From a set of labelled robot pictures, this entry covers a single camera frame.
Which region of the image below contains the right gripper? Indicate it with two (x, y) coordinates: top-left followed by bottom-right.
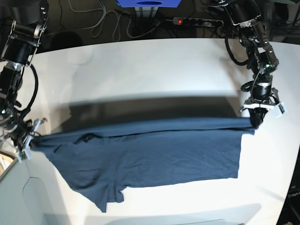
(0, 117), (33, 150)

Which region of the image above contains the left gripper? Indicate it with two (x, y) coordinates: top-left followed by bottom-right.
(245, 81), (279, 128)

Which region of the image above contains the dark blue T-shirt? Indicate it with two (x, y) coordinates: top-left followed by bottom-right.
(32, 118), (255, 212)

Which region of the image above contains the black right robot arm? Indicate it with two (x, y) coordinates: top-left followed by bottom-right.
(0, 0), (49, 151)

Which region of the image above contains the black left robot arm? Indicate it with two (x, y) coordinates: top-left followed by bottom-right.
(219, 0), (279, 128)

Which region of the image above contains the black power strip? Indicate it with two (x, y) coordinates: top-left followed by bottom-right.
(172, 17), (224, 28)

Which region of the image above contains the blue plastic box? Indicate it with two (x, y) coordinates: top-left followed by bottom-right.
(116, 0), (181, 8)

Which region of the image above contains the grey looped cable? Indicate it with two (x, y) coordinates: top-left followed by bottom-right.
(90, 9), (162, 41)

